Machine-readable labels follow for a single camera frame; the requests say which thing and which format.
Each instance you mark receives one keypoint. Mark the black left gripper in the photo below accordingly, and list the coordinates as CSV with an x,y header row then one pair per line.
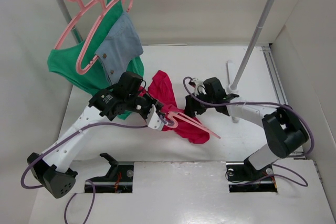
x,y
159,106

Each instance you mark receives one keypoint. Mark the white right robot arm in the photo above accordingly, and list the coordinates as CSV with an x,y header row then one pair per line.
x,y
285,130

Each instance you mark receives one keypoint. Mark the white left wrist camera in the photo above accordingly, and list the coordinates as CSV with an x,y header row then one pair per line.
x,y
153,119

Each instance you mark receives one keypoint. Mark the red t shirt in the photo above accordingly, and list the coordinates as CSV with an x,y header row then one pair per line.
x,y
161,89

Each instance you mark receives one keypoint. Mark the blue denim garment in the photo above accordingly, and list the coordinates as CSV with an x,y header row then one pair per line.
x,y
120,51

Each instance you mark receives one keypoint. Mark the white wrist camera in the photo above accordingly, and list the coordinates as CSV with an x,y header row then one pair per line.
x,y
197,84
153,119

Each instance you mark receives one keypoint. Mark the green t shirt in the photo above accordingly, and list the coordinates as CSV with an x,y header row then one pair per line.
x,y
99,61

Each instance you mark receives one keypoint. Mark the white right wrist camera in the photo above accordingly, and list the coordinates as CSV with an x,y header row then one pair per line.
x,y
197,84

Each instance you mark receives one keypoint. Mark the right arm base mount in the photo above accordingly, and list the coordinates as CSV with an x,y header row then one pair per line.
x,y
236,176

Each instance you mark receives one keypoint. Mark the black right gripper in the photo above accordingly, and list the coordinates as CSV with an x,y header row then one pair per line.
x,y
191,106

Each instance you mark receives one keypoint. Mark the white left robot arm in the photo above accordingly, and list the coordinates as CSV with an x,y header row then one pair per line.
x,y
52,167

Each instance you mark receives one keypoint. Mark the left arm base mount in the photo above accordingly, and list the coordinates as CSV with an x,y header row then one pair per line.
x,y
117,180

